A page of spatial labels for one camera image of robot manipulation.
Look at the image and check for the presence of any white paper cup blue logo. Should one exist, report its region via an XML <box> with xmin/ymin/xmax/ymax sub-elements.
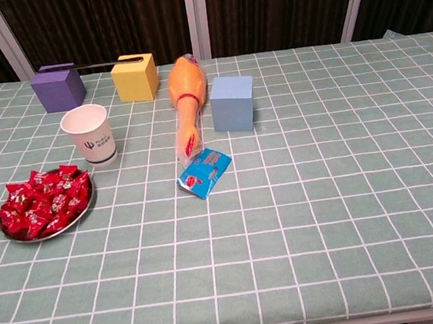
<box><xmin>57</xmin><ymin>101</ymin><xmax>120</xmax><ymax>173</ymax></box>

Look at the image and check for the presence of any blue snack packet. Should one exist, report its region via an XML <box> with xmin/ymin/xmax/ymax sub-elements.
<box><xmin>172</xmin><ymin>144</ymin><xmax>237</xmax><ymax>204</ymax></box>

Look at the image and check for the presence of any light blue foam cube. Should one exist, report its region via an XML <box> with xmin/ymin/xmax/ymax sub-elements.
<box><xmin>206</xmin><ymin>72</ymin><xmax>260</xmax><ymax>136</ymax></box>

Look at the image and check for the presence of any orange rubber chicken toy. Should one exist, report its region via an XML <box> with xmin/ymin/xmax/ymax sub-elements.
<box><xmin>163</xmin><ymin>51</ymin><xmax>218</xmax><ymax>167</ymax></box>

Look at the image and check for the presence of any green checked tablecloth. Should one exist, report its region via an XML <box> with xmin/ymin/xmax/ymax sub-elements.
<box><xmin>0</xmin><ymin>24</ymin><xmax>433</xmax><ymax>324</ymax></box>

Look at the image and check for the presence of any yellow foam cube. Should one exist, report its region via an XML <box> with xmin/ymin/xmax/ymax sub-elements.
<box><xmin>108</xmin><ymin>51</ymin><xmax>162</xmax><ymax>106</ymax></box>

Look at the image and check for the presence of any round stainless steel plate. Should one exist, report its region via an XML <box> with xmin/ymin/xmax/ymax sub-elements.
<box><xmin>0</xmin><ymin>164</ymin><xmax>103</xmax><ymax>248</ymax></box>

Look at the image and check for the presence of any purple foam cube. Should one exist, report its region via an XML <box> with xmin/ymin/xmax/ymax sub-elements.
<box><xmin>28</xmin><ymin>60</ymin><xmax>89</xmax><ymax>115</ymax></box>

